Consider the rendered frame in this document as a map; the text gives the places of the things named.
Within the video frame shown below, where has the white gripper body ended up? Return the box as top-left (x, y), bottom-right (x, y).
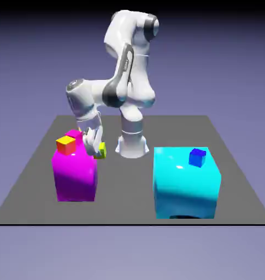
top-left (82, 125), bottom-right (104, 156)

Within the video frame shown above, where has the small yellow-green cube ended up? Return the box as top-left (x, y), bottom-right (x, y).
top-left (93, 141), bottom-right (107, 160)

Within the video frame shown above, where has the small magenta cube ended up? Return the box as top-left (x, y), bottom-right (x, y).
top-left (64, 129), bottom-right (83, 146)

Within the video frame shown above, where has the small orange cube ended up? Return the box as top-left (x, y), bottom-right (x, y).
top-left (55, 135), bottom-right (76, 156)

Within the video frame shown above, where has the small blue cube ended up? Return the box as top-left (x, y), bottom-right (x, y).
top-left (188, 148), bottom-right (207, 168)

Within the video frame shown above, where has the large magenta box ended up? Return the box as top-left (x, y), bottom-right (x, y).
top-left (51, 139), bottom-right (98, 202)

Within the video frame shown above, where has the large cyan box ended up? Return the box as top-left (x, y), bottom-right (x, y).
top-left (152, 146), bottom-right (222, 219)

